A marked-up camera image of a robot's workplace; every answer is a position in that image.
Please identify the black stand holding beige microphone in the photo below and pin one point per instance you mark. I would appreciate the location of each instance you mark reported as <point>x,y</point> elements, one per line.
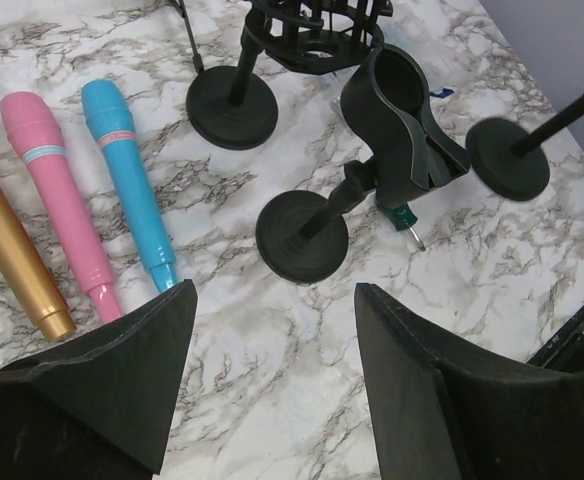
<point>509,160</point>

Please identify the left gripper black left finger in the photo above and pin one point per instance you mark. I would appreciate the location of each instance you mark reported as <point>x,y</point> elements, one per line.
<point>100,405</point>

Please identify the black stand holding teal microphone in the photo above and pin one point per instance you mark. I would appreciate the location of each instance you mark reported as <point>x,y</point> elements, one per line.
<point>301,235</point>

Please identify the black tripod shock mount stand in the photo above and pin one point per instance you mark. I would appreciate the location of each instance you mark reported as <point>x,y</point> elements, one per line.
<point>179,5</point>

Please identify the green handled screwdriver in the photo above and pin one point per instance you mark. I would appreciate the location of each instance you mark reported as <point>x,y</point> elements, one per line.
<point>403,219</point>

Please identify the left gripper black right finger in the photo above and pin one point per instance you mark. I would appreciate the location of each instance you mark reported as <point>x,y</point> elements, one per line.
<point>443,407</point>

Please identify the gold microphone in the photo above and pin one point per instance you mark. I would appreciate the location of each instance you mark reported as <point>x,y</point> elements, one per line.
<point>30,280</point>

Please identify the teal microphone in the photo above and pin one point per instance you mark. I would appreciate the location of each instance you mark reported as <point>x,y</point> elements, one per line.
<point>112,126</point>

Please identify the pink microphone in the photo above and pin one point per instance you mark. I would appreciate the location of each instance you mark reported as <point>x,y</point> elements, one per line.
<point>37,138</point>

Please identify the clear plastic screw box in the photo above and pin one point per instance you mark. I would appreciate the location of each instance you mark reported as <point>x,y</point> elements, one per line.
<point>427,68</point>

